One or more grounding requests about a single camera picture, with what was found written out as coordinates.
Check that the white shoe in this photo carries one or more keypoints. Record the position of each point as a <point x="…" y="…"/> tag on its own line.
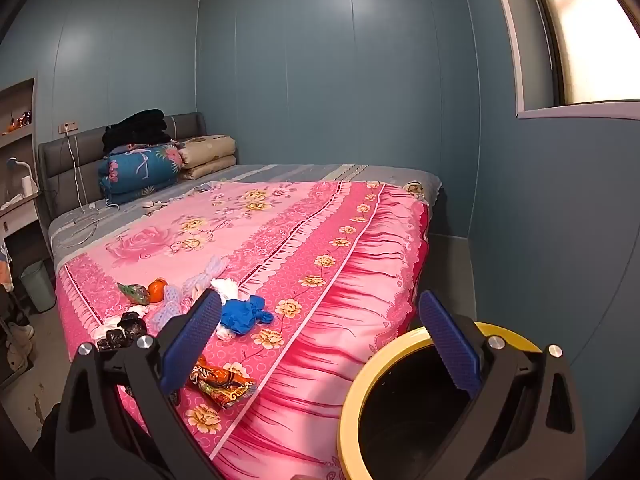
<point x="20" y="331"/>
<point x="17" y="355"/>

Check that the window with grey frame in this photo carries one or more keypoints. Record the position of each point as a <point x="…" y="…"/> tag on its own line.
<point x="590" y="35"/>

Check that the white desk lamp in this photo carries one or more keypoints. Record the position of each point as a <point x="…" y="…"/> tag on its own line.
<point x="12" y="162"/>

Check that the grey padded headboard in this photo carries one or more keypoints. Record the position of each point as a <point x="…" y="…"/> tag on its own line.
<point x="65" y="170"/>

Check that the black bin with yellow rim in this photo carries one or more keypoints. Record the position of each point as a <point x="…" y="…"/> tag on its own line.
<point x="400" y="420"/>

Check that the pink floral blanket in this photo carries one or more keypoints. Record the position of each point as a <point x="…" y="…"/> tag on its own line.
<point x="300" y="240"/>

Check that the hanging orange cloth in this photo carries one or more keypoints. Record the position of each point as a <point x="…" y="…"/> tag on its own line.
<point x="4" y="270"/>

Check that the green wastebasket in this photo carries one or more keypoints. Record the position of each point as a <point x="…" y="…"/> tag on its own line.
<point x="37" y="285"/>

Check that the white wall outlet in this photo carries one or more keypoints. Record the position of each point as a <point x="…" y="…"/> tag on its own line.
<point x="69" y="125"/>

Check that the blue floral pillow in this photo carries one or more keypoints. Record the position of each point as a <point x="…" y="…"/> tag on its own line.
<point x="135" y="170"/>

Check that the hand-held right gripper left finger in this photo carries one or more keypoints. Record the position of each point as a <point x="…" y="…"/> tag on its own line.
<point x="192" y="345"/>

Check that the bed with grey striped sheet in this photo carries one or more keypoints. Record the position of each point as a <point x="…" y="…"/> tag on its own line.
<point x="280" y="172"/>

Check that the white tissue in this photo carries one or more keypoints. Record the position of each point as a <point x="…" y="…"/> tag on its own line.
<point x="106" y="329"/>
<point x="225" y="287"/>
<point x="223" y="331"/>

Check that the black clothes pile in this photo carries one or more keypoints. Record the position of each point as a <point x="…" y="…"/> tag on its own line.
<point x="135" y="130"/>

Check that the orange tangerine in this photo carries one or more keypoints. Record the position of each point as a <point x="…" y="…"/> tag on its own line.
<point x="156" y="290"/>

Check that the beige floral folded quilt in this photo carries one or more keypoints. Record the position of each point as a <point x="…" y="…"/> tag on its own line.
<point x="210" y="152"/>

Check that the black plastic bag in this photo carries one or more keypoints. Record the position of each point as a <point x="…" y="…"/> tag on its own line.
<point x="125" y="330"/>

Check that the purple foam fruit net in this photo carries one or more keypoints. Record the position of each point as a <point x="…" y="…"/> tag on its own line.
<point x="167" y="305"/>
<point x="202" y="275"/>

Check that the white wall shelf unit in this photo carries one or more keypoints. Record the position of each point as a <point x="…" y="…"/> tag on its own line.
<point x="22" y="105"/>

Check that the white desk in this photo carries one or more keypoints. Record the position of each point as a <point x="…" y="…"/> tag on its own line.
<point x="15" y="215"/>

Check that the orange snack wrapper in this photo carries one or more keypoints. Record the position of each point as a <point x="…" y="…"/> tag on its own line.
<point x="220" y="382"/>

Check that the orange shelf ornaments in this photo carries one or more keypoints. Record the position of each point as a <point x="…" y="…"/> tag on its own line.
<point x="20" y="120"/>

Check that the green wrapper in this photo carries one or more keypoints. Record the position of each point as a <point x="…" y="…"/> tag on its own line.
<point x="134" y="291"/>

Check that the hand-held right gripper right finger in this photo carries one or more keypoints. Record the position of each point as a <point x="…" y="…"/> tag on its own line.
<point x="450" y="345"/>

